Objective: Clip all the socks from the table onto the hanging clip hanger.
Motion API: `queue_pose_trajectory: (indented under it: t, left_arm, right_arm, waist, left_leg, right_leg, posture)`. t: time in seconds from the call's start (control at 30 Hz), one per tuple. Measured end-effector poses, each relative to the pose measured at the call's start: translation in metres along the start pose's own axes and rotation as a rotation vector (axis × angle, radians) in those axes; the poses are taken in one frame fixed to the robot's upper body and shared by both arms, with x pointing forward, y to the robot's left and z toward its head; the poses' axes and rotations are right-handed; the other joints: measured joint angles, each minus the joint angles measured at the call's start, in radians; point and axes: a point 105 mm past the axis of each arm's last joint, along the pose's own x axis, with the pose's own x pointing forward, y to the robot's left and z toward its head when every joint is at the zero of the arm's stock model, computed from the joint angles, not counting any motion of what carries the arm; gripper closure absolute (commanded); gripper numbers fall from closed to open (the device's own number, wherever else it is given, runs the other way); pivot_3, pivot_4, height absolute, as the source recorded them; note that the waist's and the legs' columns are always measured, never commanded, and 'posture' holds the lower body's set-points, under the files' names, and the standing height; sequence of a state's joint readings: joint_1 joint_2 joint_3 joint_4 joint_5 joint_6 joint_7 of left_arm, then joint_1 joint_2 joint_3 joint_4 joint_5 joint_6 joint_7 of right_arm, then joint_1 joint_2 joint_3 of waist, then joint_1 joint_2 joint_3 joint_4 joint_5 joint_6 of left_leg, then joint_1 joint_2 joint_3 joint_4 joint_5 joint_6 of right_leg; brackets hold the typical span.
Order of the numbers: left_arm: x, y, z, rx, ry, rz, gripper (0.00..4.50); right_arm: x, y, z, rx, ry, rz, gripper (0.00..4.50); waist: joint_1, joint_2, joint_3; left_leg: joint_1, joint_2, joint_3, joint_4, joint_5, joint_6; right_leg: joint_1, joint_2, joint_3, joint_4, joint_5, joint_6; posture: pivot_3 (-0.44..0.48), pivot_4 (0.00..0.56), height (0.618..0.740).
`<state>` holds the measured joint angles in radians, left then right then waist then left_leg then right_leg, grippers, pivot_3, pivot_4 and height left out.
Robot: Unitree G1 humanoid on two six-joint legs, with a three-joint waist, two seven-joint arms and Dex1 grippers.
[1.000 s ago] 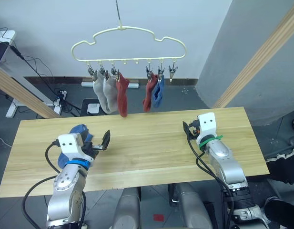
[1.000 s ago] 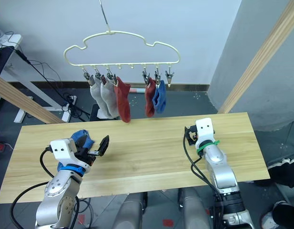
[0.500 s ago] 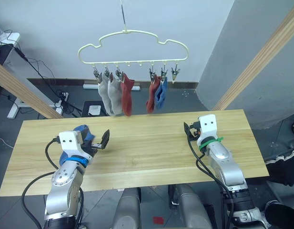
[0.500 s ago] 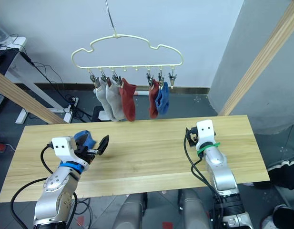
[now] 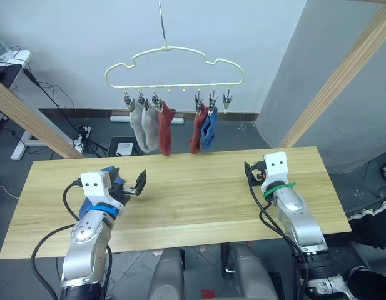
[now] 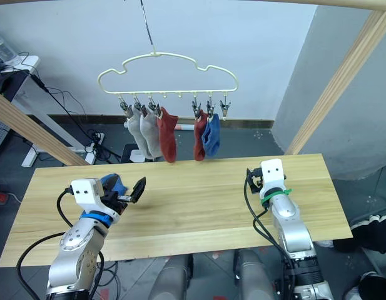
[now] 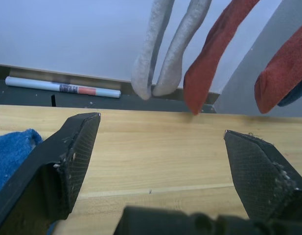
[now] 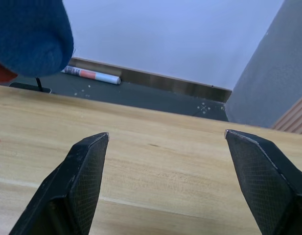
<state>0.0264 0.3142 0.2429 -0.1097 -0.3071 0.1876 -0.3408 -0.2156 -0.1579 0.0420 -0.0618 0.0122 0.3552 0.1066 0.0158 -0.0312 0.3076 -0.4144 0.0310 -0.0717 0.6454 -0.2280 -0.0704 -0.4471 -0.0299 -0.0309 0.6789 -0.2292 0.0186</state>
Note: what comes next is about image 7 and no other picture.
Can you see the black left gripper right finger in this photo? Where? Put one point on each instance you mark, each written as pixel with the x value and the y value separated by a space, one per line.
pixel 258 176

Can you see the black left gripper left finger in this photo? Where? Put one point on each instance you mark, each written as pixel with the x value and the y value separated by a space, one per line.
pixel 38 171

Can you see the blue sock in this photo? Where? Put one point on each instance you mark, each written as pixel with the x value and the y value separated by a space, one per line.
pixel 11 151
pixel 294 97

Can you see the red sock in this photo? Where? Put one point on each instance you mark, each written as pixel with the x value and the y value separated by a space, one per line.
pixel 280 73
pixel 204 73

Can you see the white paper roll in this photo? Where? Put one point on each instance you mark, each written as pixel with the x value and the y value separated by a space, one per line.
pixel 43 84

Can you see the gray sock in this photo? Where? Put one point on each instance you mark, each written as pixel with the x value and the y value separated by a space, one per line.
pixel 175 61
pixel 148 61

